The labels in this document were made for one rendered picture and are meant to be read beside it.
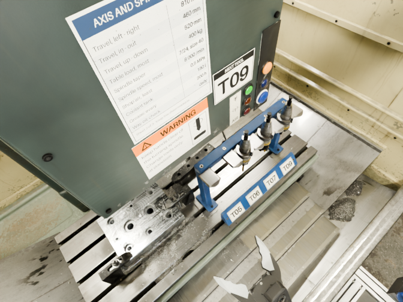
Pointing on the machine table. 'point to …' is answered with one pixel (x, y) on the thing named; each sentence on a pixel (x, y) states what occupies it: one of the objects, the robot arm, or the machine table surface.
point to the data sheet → (147, 57)
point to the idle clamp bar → (191, 165)
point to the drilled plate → (159, 223)
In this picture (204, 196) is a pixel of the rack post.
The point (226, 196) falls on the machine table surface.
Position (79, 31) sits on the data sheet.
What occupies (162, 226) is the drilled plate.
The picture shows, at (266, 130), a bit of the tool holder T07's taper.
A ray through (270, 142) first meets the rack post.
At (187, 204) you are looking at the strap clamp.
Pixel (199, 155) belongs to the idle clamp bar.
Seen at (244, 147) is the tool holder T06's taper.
